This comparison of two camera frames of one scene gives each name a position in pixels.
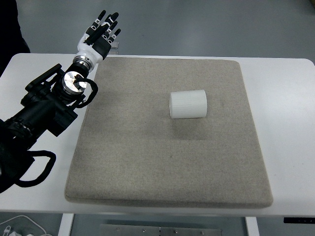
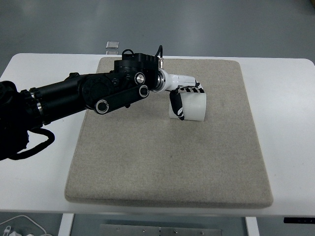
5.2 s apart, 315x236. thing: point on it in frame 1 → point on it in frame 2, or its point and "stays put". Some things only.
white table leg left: x=66 y=224 stays put
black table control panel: x=299 y=220 stays put
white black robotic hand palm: x=100 y=47 → x=166 y=81
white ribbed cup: x=186 y=104 stays put
